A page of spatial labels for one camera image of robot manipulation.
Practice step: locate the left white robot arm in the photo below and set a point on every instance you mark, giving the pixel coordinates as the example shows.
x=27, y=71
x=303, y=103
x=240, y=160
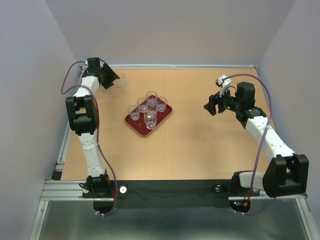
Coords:
x=83, y=117

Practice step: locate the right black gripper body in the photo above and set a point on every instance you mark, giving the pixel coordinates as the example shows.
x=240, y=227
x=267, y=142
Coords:
x=232, y=103

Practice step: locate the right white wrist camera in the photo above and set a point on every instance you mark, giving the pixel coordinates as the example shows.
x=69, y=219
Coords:
x=223, y=82

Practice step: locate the red rectangular serving tray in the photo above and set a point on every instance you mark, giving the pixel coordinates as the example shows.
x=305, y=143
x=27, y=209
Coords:
x=139, y=126

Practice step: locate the aluminium table frame rail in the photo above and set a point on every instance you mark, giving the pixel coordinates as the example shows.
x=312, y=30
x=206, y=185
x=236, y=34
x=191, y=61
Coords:
x=180, y=66

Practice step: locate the clear faceted glass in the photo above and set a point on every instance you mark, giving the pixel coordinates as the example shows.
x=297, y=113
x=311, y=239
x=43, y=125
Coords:
x=151, y=97
x=161, y=103

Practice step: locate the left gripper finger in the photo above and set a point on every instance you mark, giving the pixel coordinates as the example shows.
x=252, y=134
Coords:
x=104, y=83
x=108, y=74

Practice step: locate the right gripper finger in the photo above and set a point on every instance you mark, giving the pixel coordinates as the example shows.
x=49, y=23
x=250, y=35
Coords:
x=211, y=105
x=220, y=103

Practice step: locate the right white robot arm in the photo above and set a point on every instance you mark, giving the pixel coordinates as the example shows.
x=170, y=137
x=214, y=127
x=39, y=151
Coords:
x=287, y=172

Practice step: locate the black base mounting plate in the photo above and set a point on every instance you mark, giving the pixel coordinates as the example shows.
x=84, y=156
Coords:
x=163, y=194

